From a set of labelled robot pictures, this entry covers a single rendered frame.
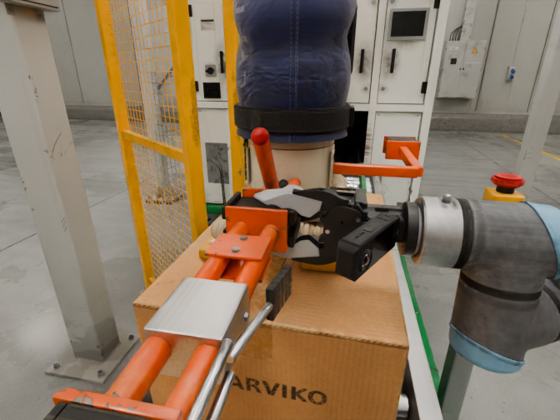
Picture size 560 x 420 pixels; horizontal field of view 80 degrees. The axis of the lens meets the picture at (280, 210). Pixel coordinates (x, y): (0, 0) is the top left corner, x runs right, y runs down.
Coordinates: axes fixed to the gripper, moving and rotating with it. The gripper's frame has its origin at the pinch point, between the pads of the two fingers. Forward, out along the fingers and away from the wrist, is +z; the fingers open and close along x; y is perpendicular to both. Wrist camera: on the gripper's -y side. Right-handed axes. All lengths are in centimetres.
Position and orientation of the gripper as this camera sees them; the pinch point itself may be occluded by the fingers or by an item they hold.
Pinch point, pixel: (261, 222)
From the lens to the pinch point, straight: 45.5
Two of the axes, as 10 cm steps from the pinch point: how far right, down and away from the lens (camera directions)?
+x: 0.0, -9.2, -3.8
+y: 1.9, -3.7, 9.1
